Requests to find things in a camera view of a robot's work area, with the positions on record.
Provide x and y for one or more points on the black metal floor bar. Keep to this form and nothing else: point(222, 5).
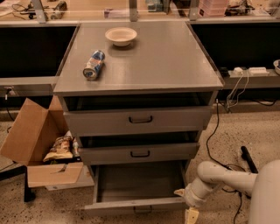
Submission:
point(246, 156)

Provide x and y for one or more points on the blue and white soda can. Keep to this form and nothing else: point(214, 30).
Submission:
point(94, 65)

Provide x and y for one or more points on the snack chip bag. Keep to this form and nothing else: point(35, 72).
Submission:
point(60, 149)

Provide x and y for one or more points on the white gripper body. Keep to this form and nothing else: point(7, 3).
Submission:
point(191, 197)

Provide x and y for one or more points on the open cardboard box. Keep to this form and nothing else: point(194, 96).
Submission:
point(31, 137)

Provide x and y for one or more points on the grey middle drawer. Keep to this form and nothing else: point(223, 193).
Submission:
point(110, 150)

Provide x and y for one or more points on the grey drawer cabinet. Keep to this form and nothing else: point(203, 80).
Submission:
point(164, 66)

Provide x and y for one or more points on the grey drawer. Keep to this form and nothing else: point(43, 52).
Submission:
point(110, 150)
point(126, 121)
point(139, 188)

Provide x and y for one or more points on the white power strip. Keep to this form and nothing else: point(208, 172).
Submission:
point(252, 71)

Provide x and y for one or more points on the white ceramic bowl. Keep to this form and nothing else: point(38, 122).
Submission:
point(121, 36)

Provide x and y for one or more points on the grey top drawer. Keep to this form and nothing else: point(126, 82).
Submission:
point(126, 121)

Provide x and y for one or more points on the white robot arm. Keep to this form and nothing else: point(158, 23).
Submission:
point(263, 188)

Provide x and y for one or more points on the pink plastic container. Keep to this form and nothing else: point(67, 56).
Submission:
point(212, 8)

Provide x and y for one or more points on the grey bottom drawer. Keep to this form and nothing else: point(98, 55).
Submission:
point(139, 188)

